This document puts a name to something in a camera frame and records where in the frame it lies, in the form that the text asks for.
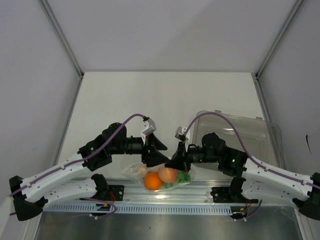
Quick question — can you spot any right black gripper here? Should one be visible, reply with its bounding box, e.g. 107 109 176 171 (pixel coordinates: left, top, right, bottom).
165 141 220 173

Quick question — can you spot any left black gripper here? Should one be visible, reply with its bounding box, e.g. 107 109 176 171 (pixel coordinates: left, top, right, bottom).
110 132 171 167

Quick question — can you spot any green lettuce leaf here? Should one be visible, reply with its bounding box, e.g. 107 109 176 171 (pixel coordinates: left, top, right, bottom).
163 171 192 189

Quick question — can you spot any peach fruit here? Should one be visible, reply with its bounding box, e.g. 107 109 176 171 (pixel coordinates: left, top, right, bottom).
157 166 178 184

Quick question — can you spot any clear zip top bag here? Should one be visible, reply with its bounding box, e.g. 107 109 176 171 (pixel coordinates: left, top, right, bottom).
121 163 196 192

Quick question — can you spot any orange fruit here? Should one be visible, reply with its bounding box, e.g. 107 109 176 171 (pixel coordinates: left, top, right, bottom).
144 172 163 191

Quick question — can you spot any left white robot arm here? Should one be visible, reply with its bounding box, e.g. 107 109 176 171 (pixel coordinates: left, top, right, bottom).
9 122 168 222

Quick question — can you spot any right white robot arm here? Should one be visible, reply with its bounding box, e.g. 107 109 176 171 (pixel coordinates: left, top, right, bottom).
165 133 320 220

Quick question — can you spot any clear plastic food container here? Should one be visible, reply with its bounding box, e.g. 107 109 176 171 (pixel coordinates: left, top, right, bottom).
190 109 284 171

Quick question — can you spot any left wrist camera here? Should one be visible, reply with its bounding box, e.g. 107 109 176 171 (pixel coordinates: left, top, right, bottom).
140 116 157 144

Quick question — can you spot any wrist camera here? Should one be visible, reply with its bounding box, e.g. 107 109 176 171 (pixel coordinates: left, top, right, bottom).
175 126 190 151
140 116 157 144

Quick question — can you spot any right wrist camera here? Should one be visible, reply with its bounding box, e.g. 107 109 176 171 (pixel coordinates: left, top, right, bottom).
175 126 190 151

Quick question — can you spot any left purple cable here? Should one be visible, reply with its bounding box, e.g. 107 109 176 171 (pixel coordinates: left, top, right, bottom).
9 113 150 216

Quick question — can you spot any purple cable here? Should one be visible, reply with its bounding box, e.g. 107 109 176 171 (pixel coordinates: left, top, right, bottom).
9 113 150 216
182 112 320 188

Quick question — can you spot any white slotted cable duct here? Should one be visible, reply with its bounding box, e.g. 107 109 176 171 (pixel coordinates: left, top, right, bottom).
45 202 233 216

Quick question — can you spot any aluminium mounting rail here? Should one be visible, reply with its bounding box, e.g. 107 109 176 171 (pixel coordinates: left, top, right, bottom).
34 178 306 206

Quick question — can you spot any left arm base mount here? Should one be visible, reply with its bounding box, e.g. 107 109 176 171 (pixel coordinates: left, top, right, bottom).
91 184 125 202

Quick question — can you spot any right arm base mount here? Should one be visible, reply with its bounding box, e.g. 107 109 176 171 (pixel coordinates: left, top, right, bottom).
210 186 259 204

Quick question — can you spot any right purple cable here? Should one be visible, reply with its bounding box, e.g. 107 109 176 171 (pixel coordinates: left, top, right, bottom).
182 112 320 188

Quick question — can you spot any left aluminium frame post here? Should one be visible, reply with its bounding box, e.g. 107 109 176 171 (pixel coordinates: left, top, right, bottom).
38 0 84 79

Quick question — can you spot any aluminium frame post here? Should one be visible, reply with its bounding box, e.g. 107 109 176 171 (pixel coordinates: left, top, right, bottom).
255 0 307 81
38 0 84 79

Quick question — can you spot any right aluminium frame post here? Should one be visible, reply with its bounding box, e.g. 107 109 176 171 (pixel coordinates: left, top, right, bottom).
255 0 307 81

